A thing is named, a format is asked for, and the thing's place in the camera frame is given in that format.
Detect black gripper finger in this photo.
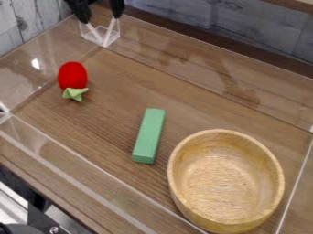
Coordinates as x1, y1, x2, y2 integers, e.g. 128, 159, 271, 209
109, 0, 124, 18
64, 0, 92, 24

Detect red felt strawberry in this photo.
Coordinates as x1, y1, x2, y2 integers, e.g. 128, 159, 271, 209
57, 61, 89, 102

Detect green rectangular block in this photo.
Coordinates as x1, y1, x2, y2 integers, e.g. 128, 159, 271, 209
132, 108, 164, 165

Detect wooden bowl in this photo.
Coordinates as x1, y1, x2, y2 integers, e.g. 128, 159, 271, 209
167, 129, 284, 234

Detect clear acrylic enclosure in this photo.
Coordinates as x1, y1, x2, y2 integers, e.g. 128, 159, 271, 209
0, 7, 313, 234

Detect black metal table frame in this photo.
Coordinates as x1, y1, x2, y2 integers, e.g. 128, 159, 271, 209
0, 165, 92, 234

